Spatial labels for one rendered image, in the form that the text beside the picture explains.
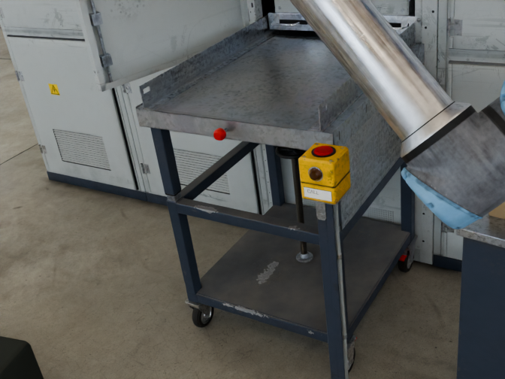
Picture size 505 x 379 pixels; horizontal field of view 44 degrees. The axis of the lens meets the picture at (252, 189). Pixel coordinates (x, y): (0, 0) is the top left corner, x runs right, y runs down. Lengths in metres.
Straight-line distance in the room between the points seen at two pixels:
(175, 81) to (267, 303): 0.76
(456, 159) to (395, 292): 1.30
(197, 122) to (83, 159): 1.60
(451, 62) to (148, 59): 0.97
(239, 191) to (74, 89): 0.94
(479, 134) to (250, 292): 1.19
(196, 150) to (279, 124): 1.17
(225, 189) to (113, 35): 0.94
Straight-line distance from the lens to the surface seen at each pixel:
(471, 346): 1.51
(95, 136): 3.12
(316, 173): 1.27
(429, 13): 2.06
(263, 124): 1.59
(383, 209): 2.41
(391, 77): 1.12
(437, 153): 1.10
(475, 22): 2.01
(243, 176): 2.62
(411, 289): 2.36
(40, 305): 2.62
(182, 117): 1.74
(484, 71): 2.05
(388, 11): 2.15
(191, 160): 2.76
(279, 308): 2.03
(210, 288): 2.16
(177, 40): 2.20
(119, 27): 2.09
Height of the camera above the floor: 1.48
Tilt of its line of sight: 29 degrees down
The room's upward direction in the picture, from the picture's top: 8 degrees counter-clockwise
